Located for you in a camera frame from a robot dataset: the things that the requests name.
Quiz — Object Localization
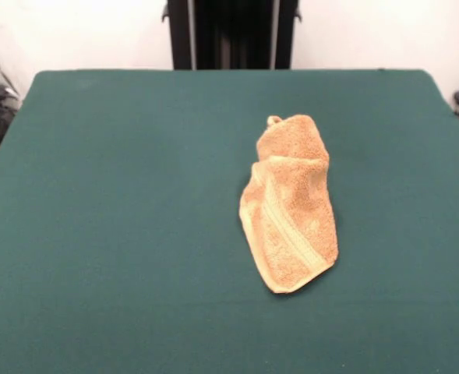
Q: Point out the orange terry towel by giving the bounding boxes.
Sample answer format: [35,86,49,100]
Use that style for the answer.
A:
[238,114,339,295]

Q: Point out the dark green table cloth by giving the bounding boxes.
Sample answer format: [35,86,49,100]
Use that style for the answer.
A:
[0,69,459,374]

